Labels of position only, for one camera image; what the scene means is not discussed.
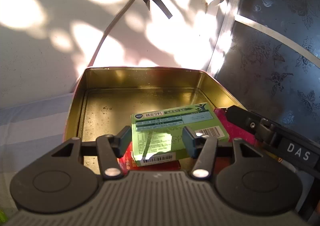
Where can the red box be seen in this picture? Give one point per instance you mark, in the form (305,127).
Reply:
(127,164)

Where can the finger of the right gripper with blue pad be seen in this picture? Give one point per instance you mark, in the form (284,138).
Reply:
(246,120)

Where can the maroon zipper pouch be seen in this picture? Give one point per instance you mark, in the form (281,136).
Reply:
(233,130)

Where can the striped blue bed sheet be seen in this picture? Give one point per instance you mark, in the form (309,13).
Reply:
(29,131)

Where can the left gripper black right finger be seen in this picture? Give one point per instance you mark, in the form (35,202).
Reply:
(203,149)

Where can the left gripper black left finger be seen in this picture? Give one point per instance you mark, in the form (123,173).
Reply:
(110,148)

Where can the green medicine box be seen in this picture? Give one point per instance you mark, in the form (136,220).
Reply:
(157,135)

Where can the pink macaron biscuit tin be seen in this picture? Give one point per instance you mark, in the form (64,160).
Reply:
(105,98)

